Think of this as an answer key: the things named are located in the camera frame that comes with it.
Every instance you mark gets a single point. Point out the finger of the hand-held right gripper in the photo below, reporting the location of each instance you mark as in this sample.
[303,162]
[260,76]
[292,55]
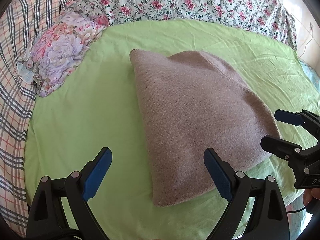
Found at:
[277,146]
[287,117]

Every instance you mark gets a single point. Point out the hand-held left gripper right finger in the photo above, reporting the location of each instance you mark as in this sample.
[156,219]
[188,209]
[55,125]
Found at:
[220,175]

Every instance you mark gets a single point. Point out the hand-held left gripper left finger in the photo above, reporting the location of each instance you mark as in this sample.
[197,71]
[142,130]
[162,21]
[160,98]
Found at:
[97,172]

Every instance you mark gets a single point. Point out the beige knit sweater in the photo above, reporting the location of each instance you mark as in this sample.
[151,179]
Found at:
[195,120]

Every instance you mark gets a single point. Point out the person's right hand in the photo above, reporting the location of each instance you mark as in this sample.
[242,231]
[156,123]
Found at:
[312,195]

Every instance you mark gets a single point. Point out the light blue cloth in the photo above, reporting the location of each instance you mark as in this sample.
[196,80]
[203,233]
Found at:
[312,77]

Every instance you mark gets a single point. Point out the light green bed sheet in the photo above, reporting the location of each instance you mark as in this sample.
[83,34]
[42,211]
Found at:
[87,105]

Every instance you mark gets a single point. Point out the plaid bed sheet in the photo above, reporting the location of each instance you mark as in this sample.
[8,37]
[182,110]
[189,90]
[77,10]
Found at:
[15,105]

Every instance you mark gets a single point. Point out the peony print pillow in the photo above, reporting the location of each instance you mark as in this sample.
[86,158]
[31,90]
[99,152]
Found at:
[60,50]

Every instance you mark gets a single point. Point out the small rose print bedsheet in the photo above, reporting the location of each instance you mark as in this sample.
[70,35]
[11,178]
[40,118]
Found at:
[175,0]

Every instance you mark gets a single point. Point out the white wall socket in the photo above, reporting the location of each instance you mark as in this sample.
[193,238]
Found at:
[311,26]

